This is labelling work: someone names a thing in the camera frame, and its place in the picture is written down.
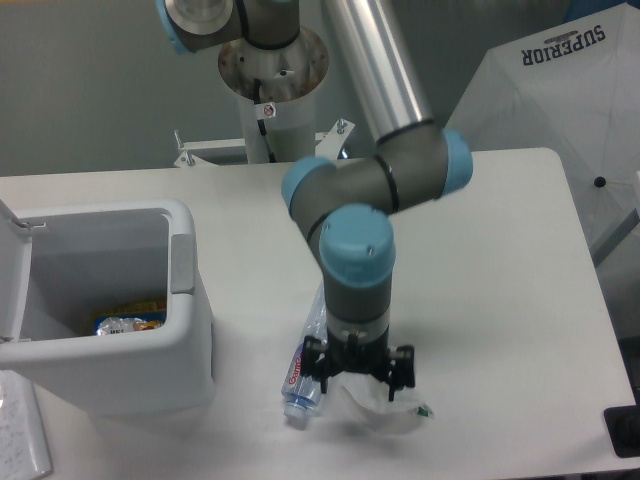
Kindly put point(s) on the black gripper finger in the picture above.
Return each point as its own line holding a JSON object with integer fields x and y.
{"x": 314, "y": 362}
{"x": 400, "y": 372}

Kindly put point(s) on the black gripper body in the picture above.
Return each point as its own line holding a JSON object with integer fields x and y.
{"x": 355, "y": 357}

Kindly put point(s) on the crushed clear plastic bottle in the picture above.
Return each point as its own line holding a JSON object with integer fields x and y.
{"x": 301, "y": 392}

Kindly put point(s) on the white plastic wrapper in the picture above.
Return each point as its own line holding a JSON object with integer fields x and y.
{"x": 367, "y": 401}

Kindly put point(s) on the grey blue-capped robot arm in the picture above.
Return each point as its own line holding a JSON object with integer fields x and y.
{"x": 343, "y": 212}

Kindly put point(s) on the white plastic trash can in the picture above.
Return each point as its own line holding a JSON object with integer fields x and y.
{"x": 103, "y": 306}

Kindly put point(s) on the yellow snack wrapper in bin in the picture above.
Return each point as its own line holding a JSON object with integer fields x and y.
{"x": 132, "y": 317}

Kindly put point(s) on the black device at table edge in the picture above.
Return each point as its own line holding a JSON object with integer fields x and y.
{"x": 623, "y": 427}

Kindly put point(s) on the white paper notepad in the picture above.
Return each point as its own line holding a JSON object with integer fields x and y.
{"x": 24, "y": 448}

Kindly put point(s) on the white Superior umbrella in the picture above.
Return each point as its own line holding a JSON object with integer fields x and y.
{"x": 575, "y": 90}

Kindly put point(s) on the white metal base bracket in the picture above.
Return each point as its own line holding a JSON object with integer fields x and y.
{"x": 331, "y": 144}

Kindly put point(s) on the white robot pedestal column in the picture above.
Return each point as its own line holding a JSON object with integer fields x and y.
{"x": 275, "y": 91}

